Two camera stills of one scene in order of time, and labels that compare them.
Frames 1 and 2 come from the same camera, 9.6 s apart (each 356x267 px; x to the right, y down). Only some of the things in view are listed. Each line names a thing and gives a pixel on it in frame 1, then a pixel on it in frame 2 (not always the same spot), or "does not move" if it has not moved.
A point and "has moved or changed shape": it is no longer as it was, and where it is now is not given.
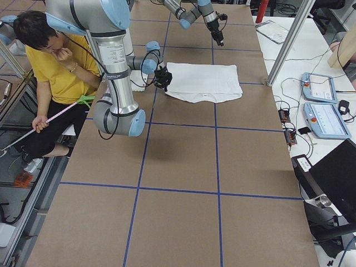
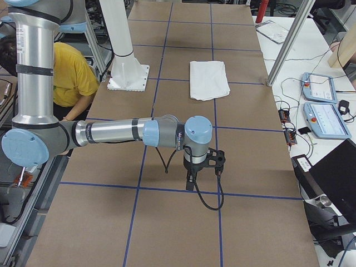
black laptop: [332, 176] does not move
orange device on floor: [23, 180] does not move
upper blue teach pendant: [319, 88] does not move
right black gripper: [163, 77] → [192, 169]
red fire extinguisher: [263, 5] does not move
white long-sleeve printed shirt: [204, 82] has moved or changed shape
